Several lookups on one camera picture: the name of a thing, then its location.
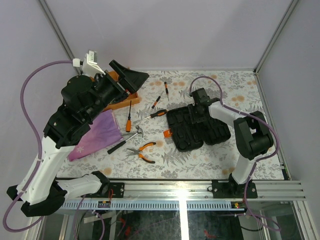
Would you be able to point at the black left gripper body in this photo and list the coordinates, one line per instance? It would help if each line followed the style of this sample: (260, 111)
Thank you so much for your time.
(107, 89)

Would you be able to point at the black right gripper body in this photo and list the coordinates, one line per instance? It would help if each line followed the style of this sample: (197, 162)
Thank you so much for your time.
(195, 114)

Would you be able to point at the purple cloth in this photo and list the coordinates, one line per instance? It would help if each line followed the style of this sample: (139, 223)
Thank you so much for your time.
(103, 133)

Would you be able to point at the grey slotted cable duct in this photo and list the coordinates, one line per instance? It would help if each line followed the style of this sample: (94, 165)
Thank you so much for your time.
(147, 205)

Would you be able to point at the claw hammer black handle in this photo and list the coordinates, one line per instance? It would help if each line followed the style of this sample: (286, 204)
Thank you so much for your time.
(138, 132)

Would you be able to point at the small precision screwdriver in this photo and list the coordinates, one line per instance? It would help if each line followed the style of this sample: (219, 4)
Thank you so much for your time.
(156, 101)
(166, 90)

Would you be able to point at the black plastic tool case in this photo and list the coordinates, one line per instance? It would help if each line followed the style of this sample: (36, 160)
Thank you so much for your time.
(188, 136)

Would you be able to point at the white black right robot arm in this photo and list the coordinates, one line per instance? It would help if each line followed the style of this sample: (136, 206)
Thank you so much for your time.
(252, 137)

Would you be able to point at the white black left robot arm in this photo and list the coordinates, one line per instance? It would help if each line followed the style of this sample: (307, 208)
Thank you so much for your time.
(85, 97)

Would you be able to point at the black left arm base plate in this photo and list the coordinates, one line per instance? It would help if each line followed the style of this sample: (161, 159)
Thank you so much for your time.
(113, 190)

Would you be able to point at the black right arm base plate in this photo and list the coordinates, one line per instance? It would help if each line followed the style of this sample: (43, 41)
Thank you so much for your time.
(229, 189)

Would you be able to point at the thick orange black screwdriver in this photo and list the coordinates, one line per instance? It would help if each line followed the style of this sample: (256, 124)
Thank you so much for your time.
(153, 115)

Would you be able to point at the orange wooden compartment tray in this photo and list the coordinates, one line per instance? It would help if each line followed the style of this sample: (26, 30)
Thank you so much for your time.
(114, 75)

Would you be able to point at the long orange black screwdriver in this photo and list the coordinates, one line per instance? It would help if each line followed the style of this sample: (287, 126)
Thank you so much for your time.
(129, 122)

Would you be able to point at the aluminium front rail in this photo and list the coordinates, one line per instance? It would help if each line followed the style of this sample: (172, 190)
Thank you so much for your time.
(201, 190)

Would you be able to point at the orange case latch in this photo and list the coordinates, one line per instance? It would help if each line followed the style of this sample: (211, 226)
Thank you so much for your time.
(168, 133)

